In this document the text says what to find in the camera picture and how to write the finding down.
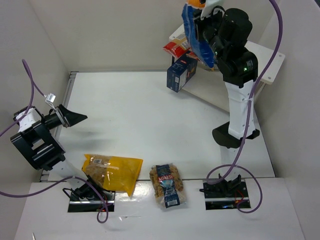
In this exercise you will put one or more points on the yellow pasta bag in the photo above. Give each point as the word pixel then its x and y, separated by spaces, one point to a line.
pixel 113 173

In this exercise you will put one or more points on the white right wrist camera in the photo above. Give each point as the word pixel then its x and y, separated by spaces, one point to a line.
pixel 208 7

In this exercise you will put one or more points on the clear fusilli pasta bag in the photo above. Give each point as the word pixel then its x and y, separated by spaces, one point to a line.
pixel 168 186

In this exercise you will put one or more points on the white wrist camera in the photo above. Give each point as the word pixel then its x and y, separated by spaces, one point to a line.
pixel 50 98
pixel 208 7

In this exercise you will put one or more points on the dark blue pasta box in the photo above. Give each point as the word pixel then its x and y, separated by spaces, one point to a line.
pixel 180 72

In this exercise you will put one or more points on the red spaghetti pack left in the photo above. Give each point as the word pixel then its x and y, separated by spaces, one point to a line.
pixel 178 46

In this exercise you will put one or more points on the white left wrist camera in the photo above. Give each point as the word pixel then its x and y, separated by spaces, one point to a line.
pixel 50 98

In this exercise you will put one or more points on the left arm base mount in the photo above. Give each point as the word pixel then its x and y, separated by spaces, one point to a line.
pixel 92 204

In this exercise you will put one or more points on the blue orange pasta bag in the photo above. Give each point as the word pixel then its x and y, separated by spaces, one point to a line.
pixel 191 13

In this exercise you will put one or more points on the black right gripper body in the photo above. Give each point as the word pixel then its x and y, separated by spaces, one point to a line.
pixel 202 27

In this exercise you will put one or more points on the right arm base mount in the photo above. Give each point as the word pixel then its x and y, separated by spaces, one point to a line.
pixel 226 194

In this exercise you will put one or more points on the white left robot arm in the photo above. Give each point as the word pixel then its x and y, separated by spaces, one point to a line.
pixel 36 143

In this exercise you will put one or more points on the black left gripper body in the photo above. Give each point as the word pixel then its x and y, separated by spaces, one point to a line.
pixel 65 117

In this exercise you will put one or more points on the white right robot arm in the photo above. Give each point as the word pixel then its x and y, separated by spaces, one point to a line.
pixel 226 32

